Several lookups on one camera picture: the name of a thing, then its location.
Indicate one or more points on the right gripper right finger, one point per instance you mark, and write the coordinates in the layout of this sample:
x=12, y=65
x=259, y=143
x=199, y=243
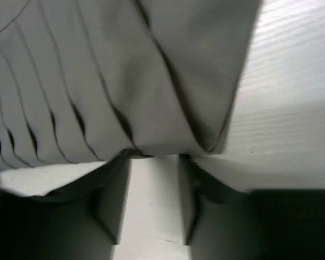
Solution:
x=234, y=211

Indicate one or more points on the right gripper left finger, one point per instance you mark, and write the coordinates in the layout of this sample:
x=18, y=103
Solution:
x=80, y=220

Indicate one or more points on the grey pleated skirt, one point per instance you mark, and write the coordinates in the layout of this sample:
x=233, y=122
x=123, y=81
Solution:
x=81, y=81

